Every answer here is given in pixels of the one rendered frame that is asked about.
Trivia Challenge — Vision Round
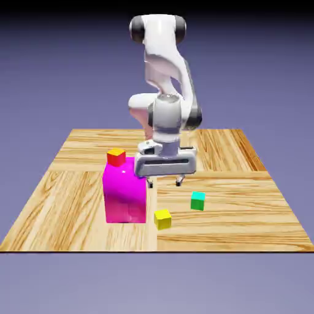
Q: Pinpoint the small red cube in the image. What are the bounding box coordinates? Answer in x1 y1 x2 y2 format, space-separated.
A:
106 148 128 167

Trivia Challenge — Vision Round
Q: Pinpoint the small yellow cube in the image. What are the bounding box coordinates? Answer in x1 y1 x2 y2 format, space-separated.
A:
153 209 172 231

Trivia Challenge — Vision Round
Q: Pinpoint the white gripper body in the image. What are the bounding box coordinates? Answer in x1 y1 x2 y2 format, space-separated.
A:
133 146 197 178

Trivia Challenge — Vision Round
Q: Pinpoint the large magenta box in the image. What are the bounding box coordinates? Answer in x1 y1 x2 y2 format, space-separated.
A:
102 156 148 224

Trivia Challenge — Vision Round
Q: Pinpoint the small green cube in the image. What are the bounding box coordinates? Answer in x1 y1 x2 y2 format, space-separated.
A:
190 191 206 212

